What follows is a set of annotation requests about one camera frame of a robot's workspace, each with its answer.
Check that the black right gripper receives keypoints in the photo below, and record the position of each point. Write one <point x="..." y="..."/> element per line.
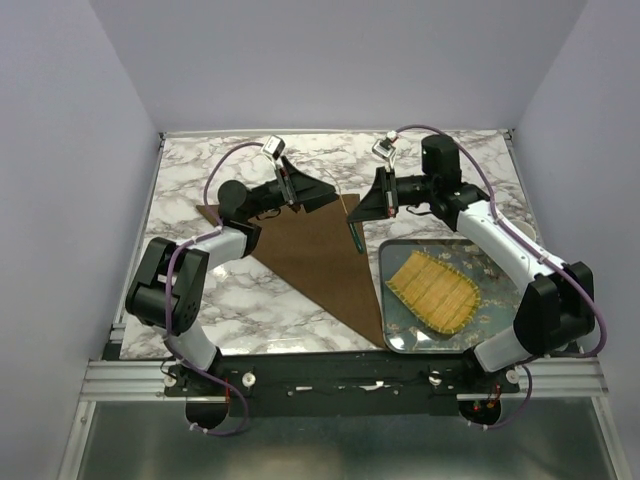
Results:
<point x="382" y="199"/>

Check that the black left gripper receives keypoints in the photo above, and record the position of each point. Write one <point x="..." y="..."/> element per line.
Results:
<point x="298" y="188"/>

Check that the brown cloth napkin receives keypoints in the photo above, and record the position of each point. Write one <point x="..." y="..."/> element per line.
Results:
<point x="305" y="288"/>

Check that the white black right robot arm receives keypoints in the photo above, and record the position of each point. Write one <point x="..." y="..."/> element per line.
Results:
<point x="557" y="306"/>

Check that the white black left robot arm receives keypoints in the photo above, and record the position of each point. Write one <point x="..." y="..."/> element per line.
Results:
<point x="166" y="291"/>

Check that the teal mug white inside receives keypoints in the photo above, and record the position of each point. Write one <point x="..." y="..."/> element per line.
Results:
<point x="527" y="229"/>

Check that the yellow bamboo mat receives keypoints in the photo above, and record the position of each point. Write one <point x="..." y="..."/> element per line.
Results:
<point x="440" y="296"/>

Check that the teal floral metal tray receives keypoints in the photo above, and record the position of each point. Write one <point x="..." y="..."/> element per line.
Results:
<point x="404" y="333"/>

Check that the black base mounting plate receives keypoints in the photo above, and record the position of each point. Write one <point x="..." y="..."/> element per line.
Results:
<point x="416" y="401"/>

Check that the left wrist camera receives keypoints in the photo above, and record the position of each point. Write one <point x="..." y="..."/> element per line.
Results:
<point x="273" y="147"/>

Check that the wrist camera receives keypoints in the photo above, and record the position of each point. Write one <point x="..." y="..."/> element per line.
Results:
<point x="273" y="147"/>
<point x="385" y="149"/>

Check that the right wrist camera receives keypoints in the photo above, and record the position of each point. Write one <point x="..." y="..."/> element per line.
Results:
<point x="385" y="149"/>

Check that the aluminium frame rail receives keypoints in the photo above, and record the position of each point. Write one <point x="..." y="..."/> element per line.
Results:
<point x="353" y="372"/>

